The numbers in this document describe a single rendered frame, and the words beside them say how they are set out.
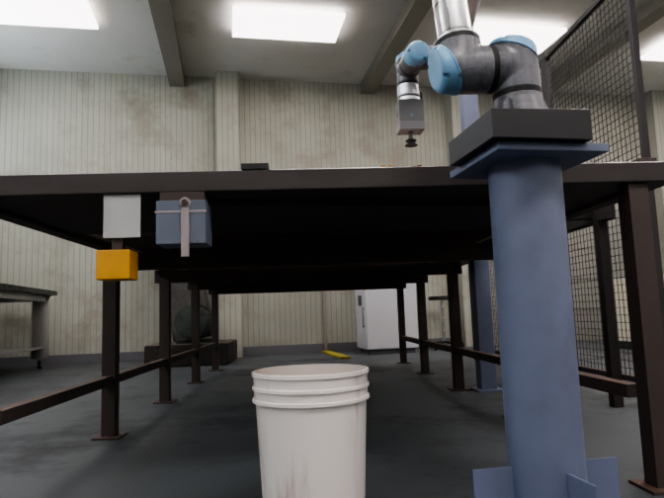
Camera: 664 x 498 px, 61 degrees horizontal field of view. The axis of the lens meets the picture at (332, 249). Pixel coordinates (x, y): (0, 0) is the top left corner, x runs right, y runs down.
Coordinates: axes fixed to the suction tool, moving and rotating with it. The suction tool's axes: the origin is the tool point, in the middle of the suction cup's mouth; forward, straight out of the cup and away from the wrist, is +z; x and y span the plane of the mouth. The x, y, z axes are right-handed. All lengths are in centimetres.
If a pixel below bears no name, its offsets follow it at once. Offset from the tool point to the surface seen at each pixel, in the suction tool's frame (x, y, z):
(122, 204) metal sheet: 25, 87, 23
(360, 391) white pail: 42, 26, 74
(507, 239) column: 55, -8, 40
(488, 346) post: -166, -82, 78
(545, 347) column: 59, -14, 64
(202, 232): 28, 65, 32
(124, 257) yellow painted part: 28, 86, 38
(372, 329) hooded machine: -503, -60, 74
